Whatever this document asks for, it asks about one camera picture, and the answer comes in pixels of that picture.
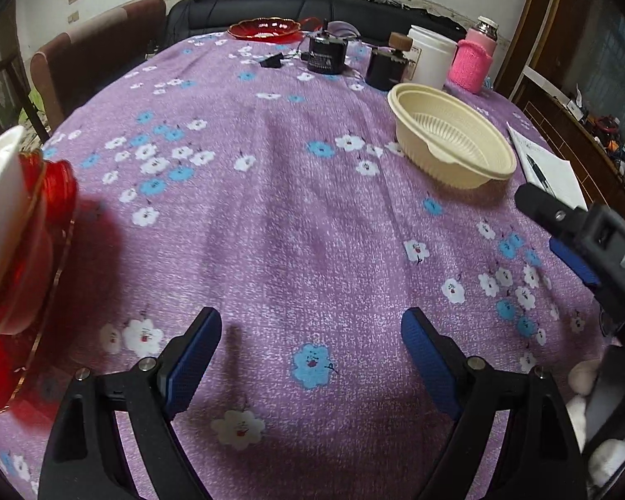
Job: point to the purple floral tablecloth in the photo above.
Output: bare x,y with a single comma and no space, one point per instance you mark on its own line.
291,218

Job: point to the white paper sheet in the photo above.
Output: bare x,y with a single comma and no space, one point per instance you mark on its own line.
557,172

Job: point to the white plastic jar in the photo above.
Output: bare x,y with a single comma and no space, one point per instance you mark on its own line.
432,57

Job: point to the dark wooden chair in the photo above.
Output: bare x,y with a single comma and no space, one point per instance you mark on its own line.
31,107

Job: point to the bottle in pink knit sleeve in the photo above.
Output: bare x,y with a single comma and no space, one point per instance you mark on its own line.
468,65

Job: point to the brown upholstered chair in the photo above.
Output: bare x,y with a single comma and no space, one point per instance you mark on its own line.
99,57

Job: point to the small black connector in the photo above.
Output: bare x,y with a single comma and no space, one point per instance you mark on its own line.
272,60

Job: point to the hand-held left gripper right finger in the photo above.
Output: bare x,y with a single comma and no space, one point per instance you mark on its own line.
432,364

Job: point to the person's right hand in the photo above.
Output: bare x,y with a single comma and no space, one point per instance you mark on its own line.
586,375

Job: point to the white round plate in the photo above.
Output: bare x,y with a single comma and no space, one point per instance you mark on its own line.
0,192

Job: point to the wooden cabinet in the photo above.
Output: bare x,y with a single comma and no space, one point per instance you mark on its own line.
562,120

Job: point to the black pen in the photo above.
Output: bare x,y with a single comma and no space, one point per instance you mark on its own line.
540,174

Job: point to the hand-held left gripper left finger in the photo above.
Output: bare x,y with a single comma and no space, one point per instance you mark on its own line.
192,364

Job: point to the dark jar with wooden lid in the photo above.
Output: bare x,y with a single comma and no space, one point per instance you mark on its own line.
385,70

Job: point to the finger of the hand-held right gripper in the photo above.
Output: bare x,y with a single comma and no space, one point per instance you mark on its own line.
544,206
575,263

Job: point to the cream plastic bowl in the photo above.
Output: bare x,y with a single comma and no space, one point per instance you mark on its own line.
448,130

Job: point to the red scalloped plate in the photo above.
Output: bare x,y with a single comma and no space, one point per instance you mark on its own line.
263,28

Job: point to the black leather sofa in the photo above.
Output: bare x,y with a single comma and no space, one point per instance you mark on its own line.
271,8

